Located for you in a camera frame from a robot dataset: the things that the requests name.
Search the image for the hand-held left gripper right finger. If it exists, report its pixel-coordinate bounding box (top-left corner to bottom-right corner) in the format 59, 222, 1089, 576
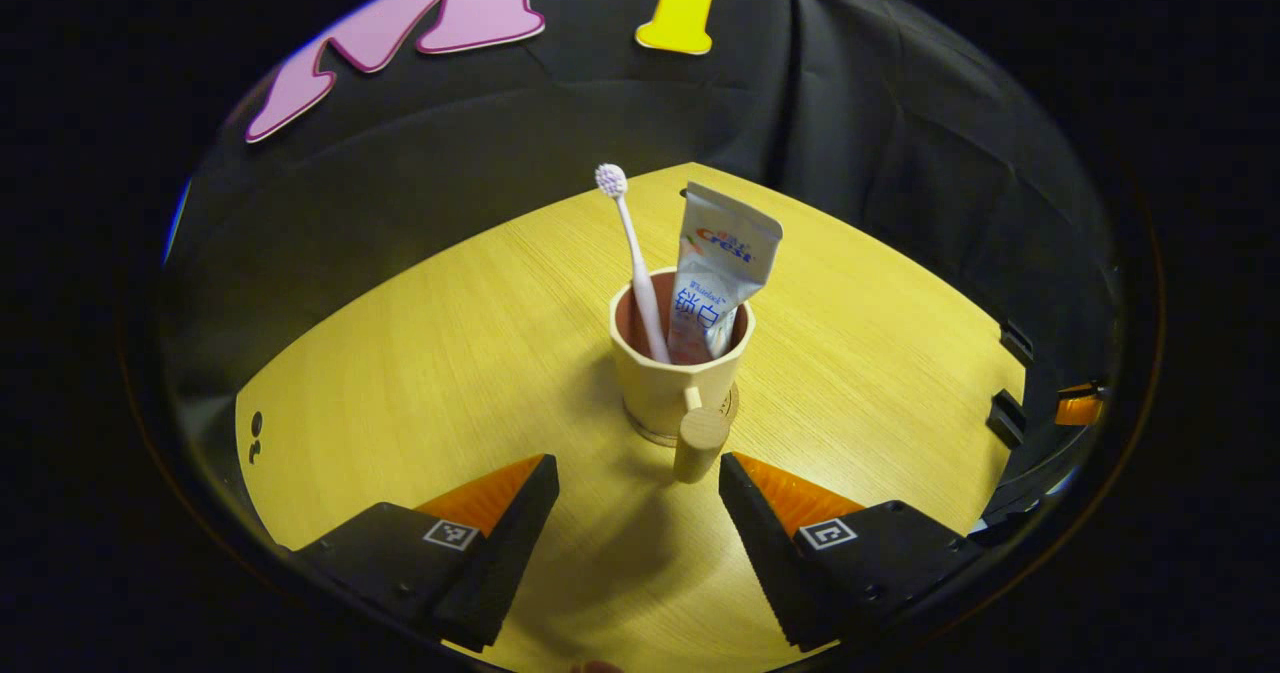
718, 451, 986, 652

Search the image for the beige cup with handle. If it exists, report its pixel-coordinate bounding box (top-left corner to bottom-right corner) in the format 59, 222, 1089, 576
608, 268, 757, 484

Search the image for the wooden desktop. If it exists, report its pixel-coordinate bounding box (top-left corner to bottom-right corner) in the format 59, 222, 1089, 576
235, 161, 1028, 673

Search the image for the round brown coaster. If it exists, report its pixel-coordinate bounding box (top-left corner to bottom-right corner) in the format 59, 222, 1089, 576
626, 381, 742, 449

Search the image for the black backdrop cloth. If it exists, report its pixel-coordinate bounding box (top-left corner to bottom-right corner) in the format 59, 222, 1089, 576
160, 0, 1121, 474

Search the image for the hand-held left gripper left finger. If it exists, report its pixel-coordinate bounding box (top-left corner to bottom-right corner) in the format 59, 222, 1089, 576
290, 453, 561, 654

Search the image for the white toothpaste tube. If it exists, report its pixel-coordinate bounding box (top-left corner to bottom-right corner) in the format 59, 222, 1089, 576
667, 181, 784, 366

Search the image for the pink white toothbrush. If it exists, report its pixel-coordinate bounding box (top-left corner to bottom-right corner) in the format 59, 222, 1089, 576
595, 163, 673, 364

